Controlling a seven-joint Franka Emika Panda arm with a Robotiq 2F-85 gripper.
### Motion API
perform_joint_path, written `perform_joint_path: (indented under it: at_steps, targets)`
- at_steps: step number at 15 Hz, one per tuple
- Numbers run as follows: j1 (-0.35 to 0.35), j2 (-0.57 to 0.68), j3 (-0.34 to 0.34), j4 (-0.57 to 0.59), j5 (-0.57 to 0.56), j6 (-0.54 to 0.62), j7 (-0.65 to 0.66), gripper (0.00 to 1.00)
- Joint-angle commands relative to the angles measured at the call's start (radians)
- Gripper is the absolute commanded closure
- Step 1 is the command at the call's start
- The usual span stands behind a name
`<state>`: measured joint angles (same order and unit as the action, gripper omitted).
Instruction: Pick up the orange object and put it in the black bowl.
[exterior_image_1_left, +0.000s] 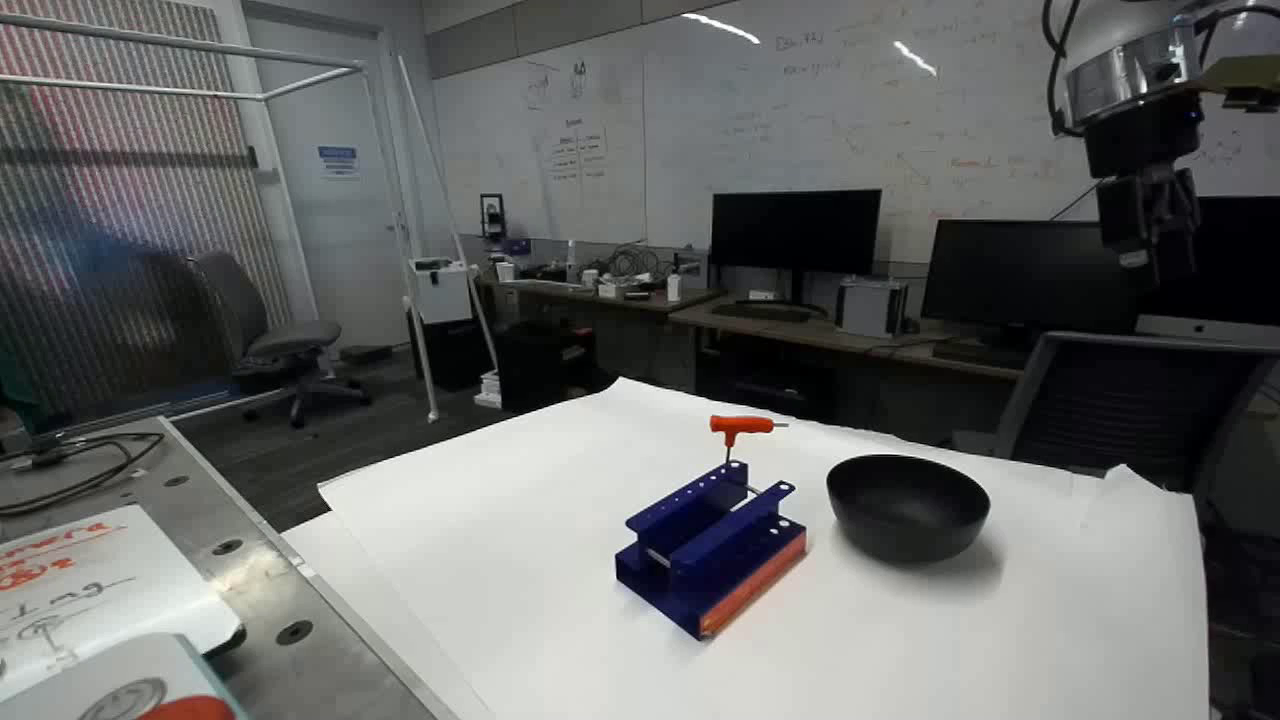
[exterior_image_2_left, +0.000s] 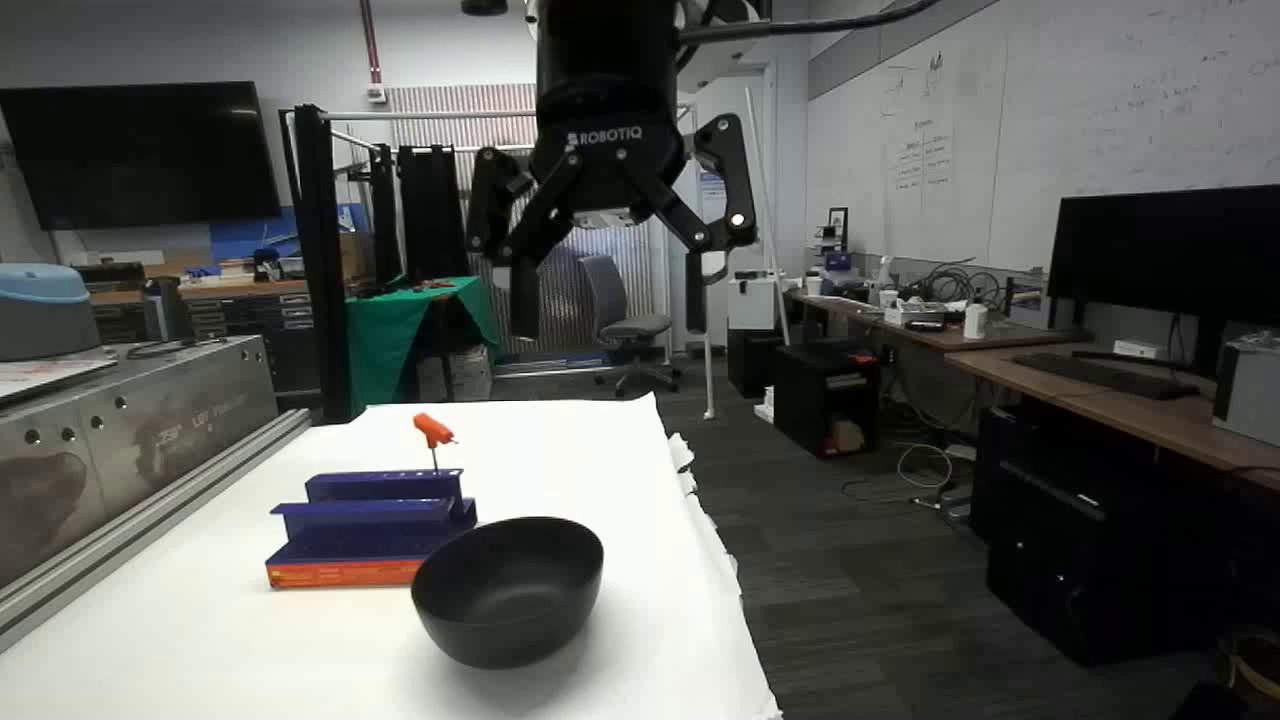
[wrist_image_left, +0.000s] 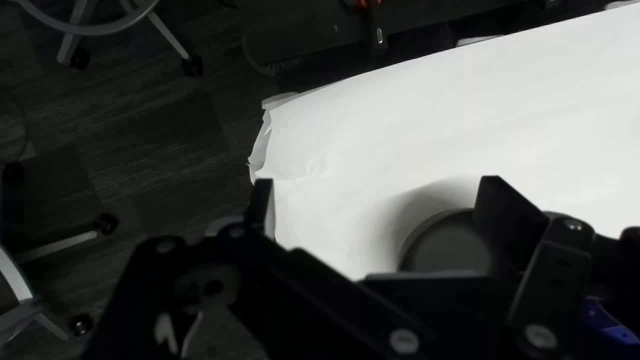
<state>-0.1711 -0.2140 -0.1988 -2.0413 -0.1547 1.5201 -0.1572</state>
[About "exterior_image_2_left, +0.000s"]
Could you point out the white bottle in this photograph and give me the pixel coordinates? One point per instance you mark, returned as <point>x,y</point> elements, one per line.
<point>886,287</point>

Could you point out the grey computer case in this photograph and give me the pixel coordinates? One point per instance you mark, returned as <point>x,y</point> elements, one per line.
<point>1249,388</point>

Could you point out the white table cloth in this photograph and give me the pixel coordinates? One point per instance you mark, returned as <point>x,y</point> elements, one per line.
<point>265,655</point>

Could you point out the blue rack with orange base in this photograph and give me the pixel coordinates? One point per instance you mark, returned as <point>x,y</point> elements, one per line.
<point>366,526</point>

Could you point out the red ceiling pipe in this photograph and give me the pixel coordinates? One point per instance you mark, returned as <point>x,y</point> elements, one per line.
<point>370,47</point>

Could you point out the grey office chair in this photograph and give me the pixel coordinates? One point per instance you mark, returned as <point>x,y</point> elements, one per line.
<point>625,320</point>

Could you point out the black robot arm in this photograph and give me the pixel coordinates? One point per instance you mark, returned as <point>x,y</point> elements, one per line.
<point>607,9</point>

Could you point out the black upright post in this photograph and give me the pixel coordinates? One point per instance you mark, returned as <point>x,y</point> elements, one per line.
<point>323,264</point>

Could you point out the black cabinet under desk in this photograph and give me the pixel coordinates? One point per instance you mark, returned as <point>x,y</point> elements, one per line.
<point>1092,544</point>

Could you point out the white cup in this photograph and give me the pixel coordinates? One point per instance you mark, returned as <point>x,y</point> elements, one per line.
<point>974,320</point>

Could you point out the black computer monitor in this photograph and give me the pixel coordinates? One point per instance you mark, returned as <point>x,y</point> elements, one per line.
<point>1161,253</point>

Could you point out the blue grey machine cover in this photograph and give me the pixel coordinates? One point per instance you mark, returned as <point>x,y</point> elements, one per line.
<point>43,308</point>

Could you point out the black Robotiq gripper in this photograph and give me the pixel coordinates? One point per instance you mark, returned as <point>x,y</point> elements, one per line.
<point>607,95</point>

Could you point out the black box on floor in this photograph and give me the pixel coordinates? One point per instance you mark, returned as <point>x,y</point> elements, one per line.
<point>821,402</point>

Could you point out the black bowl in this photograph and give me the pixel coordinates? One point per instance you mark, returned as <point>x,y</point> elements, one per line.
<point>504,593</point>

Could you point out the green cloth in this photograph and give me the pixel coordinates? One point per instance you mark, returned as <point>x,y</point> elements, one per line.
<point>395,332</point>

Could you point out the wooden desk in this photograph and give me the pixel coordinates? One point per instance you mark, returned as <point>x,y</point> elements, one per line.
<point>1146,404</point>

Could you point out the black keyboard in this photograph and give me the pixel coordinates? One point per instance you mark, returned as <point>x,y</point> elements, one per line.
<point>1107,375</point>

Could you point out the black wall television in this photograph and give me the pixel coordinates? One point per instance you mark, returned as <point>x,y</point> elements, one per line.
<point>135,155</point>

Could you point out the aluminium rail beam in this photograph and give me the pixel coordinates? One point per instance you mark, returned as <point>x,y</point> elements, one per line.
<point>123,443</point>

